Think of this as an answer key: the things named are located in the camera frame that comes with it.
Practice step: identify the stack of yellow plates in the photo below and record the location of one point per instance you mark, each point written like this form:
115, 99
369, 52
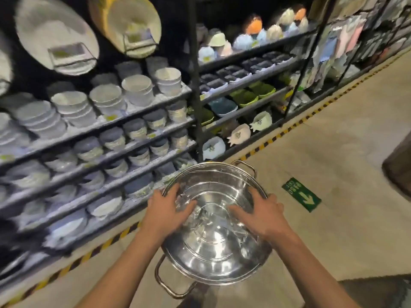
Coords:
135, 15

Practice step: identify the beige tiled floor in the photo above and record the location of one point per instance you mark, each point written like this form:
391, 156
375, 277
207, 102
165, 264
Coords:
353, 237

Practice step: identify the stack of teal bowls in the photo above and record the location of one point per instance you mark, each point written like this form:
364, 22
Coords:
223, 107

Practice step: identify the person's right hand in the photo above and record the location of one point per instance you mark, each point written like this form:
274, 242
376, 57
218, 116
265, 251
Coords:
266, 221

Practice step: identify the group of black square dishes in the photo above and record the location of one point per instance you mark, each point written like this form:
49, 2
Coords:
250, 65

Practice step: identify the person's left forearm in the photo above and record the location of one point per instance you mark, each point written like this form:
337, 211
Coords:
125, 275

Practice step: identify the stacks of white plates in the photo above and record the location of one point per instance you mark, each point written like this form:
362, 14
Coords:
48, 32

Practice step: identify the person's left hand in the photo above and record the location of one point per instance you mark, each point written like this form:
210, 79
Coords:
163, 214

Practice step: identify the steel pot with glass lid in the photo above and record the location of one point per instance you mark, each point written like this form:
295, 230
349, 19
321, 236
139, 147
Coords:
212, 246

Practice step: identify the white leaf-shaped dish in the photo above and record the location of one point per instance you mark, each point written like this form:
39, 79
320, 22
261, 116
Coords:
260, 121
239, 134

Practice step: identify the group of green bowls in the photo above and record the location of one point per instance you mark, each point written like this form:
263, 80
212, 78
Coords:
245, 97

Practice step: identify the green arrow floor sticker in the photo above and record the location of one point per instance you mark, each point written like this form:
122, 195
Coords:
301, 195

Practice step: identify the person's right forearm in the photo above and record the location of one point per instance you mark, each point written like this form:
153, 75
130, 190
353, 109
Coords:
308, 275

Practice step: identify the group of pastel bowls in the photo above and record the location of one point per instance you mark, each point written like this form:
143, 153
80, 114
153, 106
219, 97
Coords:
242, 41

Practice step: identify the light blue leaf-shaped dish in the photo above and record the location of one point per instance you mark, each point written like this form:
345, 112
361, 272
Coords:
213, 149

